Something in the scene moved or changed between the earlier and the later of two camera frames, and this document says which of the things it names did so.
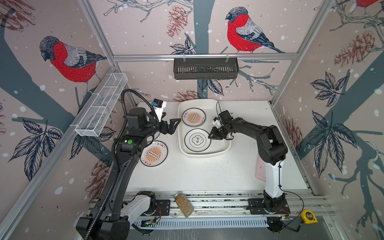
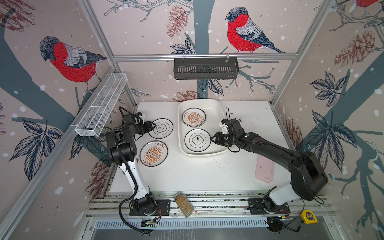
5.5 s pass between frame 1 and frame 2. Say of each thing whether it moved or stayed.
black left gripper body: moved
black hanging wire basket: stayed
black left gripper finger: moved
